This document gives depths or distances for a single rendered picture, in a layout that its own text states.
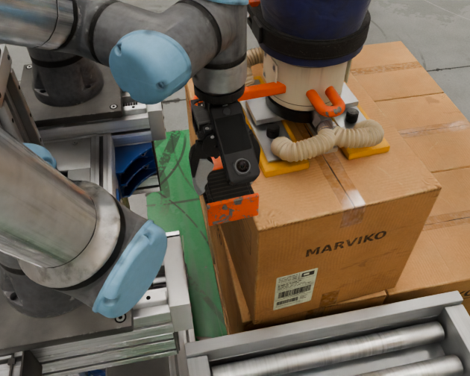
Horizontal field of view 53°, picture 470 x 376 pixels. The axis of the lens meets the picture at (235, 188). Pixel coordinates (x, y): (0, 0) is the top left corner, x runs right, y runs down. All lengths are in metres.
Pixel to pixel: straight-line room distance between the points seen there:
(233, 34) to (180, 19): 0.08
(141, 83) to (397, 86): 1.61
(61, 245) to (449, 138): 1.57
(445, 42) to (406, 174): 2.58
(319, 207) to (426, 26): 2.88
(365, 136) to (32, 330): 0.69
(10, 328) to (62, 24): 0.43
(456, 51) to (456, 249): 2.18
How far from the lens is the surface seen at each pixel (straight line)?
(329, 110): 0.94
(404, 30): 3.61
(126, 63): 0.50
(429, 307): 1.28
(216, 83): 0.62
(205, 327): 1.84
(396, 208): 1.03
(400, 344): 1.29
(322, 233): 0.98
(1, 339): 0.75
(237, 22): 0.58
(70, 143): 1.12
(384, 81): 2.04
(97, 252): 0.48
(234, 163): 0.64
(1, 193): 0.37
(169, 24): 0.52
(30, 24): 0.53
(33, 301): 0.72
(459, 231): 1.55
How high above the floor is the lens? 1.66
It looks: 48 degrees down
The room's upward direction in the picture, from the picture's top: straight up
